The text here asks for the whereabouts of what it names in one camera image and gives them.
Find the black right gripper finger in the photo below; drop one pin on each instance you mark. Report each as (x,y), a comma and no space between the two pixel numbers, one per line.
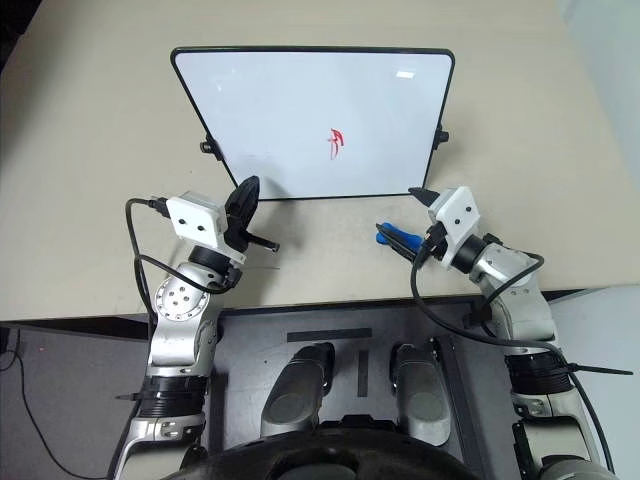
(421,195)
(400,243)

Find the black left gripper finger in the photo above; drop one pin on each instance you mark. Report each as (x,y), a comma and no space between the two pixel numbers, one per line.
(247,192)
(264,243)

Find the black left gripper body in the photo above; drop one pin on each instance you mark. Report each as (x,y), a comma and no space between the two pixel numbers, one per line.
(239,225)

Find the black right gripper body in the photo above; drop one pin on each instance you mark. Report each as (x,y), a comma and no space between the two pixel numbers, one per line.
(434,245)

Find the blue plastic object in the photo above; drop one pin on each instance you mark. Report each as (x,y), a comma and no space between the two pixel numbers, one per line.
(407,236)

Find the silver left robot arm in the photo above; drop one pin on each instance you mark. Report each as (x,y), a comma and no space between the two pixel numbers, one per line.
(175,320)

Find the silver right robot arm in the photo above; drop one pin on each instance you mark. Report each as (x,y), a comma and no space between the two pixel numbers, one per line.
(525,300)

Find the dark grey robot platform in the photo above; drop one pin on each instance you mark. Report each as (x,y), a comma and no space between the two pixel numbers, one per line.
(245,330)

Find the red marker scribble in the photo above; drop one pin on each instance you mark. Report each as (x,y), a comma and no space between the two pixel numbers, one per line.
(336,142)

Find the long black tape strip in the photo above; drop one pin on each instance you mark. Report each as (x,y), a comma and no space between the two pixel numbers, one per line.
(330,335)

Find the black framed whiteboard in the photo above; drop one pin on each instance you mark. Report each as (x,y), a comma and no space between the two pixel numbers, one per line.
(310,95)

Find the short black tape strip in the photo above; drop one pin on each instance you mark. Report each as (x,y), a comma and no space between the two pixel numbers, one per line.
(363,374)

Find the silver robot leg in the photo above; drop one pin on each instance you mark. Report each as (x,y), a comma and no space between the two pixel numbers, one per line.
(295,395)
(422,400)

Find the black zip tie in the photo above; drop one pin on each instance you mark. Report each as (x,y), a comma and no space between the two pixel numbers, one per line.
(600,371)
(131,396)

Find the black rounded robot torso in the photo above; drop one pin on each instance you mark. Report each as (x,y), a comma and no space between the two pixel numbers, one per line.
(330,455)

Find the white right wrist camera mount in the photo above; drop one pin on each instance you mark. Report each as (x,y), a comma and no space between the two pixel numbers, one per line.
(457,222)

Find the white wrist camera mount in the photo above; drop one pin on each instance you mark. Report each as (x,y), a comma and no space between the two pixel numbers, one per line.
(195,217)
(457,222)

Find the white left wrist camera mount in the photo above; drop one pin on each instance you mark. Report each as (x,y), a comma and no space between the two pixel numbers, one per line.
(195,217)

